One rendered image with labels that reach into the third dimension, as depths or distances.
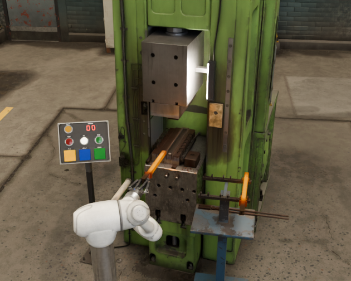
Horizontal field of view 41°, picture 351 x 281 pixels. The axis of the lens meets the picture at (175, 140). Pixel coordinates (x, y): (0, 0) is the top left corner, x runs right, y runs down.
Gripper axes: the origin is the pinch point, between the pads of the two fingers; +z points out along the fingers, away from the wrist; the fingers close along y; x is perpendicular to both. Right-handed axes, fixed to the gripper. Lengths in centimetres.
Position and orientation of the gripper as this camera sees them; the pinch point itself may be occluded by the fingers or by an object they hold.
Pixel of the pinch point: (145, 178)
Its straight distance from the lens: 286.9
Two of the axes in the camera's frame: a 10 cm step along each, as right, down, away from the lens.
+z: 3.0, -4.6, 8.4
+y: 9.5, 1.4, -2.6
